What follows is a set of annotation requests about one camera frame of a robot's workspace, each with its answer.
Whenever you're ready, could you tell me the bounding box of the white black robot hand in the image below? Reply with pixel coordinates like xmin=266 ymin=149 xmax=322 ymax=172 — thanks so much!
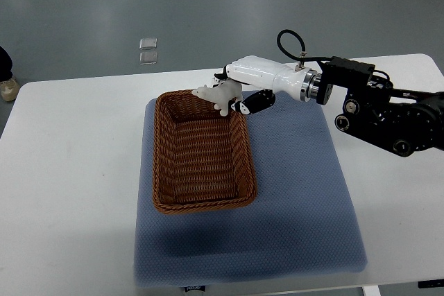
xmin=214 ymin=55 xmax=321 ymax=115

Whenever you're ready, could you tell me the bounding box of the white toy bear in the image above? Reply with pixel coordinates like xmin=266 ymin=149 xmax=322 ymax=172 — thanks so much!
xmin=191 ymin=80 xmax=243 ymax=116

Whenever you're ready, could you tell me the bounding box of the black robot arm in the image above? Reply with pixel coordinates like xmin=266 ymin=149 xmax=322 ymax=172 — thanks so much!
xmin=316 ymin=57 xmax=443 ymax=157

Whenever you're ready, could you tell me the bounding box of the brown wicker basket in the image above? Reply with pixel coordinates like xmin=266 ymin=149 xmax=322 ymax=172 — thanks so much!
xmin=152 ymin=90 xmax=257 ymax=214

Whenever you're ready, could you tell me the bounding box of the blue-grey padded mat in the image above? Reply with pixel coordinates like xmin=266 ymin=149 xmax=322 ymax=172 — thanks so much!
xmin=134 ymin=92 xmax=367 ymax=288

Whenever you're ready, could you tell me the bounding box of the upper clear floor plate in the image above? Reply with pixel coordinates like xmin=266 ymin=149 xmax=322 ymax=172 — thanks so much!
xmin=139 ymin=37 xmax=157 ymax=50

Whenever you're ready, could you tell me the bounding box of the black mat label tag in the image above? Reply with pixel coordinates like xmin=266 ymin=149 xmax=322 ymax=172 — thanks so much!
xmin=184 ymin=285 xmax=206 ymax=293

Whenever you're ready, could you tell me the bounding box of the black table control panel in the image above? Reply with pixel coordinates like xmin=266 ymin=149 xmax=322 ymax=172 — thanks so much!
xmin=418 ymin=279 xmax=444 ymax=289

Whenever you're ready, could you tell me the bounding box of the beige shoe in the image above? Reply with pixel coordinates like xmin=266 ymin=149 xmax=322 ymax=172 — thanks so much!
xmin=1 ymin=77 xmax=20 ymax=102

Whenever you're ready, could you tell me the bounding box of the dark clothed person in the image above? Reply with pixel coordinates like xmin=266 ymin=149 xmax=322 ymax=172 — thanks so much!
xmin=0 ymin=46 xmax=13 ymax=82

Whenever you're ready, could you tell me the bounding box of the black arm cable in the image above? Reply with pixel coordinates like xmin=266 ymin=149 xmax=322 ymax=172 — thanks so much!
xmin=276 ymin=29 xmax=334 ymax=68

